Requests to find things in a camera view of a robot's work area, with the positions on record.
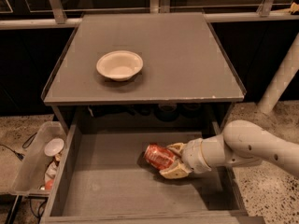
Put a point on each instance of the clear plastic storage bin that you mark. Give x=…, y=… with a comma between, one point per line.
x=30, y=180

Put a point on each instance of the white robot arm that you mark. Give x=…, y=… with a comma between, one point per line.
x=240, y=143

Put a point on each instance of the open grey top drawer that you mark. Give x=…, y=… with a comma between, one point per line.
x=104, y=179

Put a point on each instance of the metal window railing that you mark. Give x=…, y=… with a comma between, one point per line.
x=35, y=14

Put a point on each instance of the grey cabinet with flat top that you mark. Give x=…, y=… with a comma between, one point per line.
x=183, y=63

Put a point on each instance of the orange object in bin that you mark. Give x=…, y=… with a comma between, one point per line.
x=49, y=184

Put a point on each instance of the white diagonal support post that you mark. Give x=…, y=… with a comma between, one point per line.
x=281, y=80

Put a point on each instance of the white paper bowl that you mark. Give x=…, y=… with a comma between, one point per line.
x=120, y=65

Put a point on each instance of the white bowl in bin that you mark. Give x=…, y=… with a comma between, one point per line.
x=54, y=147

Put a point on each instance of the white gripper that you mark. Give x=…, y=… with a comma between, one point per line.
x=193, y=156

